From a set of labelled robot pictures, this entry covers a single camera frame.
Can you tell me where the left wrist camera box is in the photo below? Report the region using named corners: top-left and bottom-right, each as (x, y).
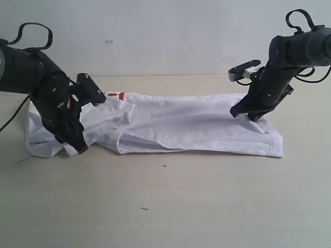
top-left (74, 73), bottom-right (106, 106)

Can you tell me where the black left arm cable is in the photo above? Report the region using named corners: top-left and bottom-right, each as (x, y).
top-left (0, 22), bottom-right (54, 131)

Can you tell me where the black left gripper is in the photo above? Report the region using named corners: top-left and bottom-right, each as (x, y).
top-left (31, 72), bottom-right (88, 155)

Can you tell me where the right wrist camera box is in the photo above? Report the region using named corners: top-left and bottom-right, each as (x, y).
top-left (228, 59), bottom-right (261, 82)

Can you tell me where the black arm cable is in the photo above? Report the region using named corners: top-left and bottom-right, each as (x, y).
top-left (0, 22), bottom-right (54, 131)
top-left (236, 9), bottom-right (331, 86)

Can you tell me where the white t-shirt red lettering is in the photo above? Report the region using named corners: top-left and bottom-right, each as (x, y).
top-left (25, 90), bottom-right (284, 159)

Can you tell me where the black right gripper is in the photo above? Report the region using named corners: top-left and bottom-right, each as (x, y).
top-left (230, 61), bottom-right (295, 122)

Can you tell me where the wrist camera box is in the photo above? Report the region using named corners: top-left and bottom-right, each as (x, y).
top-left (74, 73), bottom-right (106, 106)
top-left (228, 59), bottom-right (261, 82)

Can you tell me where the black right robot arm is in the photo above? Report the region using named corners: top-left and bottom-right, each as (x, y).
top-left (228, 25), bottom-right (330, 122)

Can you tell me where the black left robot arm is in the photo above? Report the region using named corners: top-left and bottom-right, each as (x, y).
top-left (1, 44), bottom-right (88, 154)

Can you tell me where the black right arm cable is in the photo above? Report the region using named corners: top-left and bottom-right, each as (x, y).
top-left (236, 9), bottom-right (331, 86)

